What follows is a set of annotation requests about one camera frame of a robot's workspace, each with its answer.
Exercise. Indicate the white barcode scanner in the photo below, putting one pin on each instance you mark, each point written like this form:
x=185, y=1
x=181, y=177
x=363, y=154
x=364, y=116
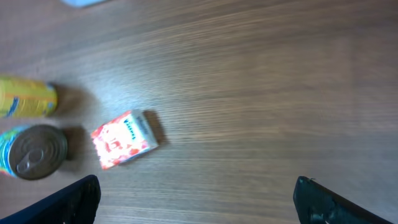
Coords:
x=82, y=3

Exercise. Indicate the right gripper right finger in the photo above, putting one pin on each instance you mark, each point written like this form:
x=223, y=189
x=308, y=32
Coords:
x=315, y=204

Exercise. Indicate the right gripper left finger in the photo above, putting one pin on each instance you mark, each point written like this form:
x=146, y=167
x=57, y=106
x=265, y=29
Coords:
x=76, y=203

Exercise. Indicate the colourful tin can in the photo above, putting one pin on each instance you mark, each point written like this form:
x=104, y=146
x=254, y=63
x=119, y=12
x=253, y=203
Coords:
x=32, y=152

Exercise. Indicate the red snack box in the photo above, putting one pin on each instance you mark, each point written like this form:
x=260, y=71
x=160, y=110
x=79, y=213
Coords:
x=123, y=138

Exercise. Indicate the yellow lidded jar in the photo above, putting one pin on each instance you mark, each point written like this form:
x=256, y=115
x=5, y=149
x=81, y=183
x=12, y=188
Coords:
x=24, y=98

